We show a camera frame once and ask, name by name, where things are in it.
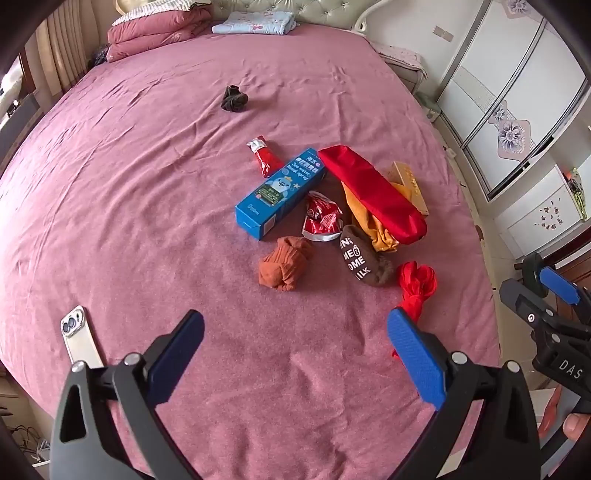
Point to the beige curtain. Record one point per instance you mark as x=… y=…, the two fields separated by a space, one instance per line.
x=64 y=41

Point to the dark balled sock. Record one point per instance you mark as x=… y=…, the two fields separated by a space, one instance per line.
x=234 y=99

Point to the red snack wrapper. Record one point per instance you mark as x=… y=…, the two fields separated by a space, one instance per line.
x=265 y=159

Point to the white wardrobe with flower print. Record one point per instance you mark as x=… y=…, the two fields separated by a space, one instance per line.
x=503 y=92

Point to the person's right hand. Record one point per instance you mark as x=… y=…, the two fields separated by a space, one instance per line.
x=578 y=427

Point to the crumpled red foil wrapper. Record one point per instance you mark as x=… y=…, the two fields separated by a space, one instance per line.
x=321 y=217

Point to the light blue folded blanket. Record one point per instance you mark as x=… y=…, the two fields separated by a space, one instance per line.
x=254 y=22

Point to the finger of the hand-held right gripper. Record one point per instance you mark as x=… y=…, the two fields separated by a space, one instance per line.
x=526 y=309
x=559 y=282

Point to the nightstand with pink cover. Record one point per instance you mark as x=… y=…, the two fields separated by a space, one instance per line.
x=401 y=60

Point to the folded pink quilt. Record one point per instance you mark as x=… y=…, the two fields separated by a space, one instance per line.
x=157 y=32

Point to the yellow orange cloth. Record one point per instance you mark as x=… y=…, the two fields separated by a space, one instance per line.
x=369 y=226

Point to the gold carton box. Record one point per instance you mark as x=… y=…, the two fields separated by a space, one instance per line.
x=413 y=189

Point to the striped pillow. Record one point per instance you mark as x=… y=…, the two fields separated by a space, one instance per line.
x=157 y=7

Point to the silver smartphone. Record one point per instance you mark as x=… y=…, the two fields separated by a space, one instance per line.
x=81 y=337

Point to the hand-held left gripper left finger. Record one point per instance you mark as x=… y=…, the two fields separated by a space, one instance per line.
x=178 y=355

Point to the orange balled sock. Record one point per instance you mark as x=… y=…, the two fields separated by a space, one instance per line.
x=284 y=265

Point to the green bin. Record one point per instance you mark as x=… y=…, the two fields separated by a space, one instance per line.
x=429 y=107

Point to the blue carton with penguin print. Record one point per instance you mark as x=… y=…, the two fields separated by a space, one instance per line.
x=277 y=194

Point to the tufted beige headboard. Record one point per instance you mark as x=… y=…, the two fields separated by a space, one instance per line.
x=323 y=11

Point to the brown sock with white letters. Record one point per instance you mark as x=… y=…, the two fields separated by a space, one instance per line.
x=362 y=258

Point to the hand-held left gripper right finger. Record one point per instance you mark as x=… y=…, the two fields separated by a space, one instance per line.
x=415 y=360

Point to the long red cloth pouch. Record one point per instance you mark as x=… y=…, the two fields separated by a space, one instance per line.
x=378 y=194

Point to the bed with pink sheet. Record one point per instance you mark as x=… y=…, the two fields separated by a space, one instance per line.
x=175 y=194

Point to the white drawer cabinet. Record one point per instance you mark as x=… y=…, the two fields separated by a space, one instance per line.
x=545 y=217

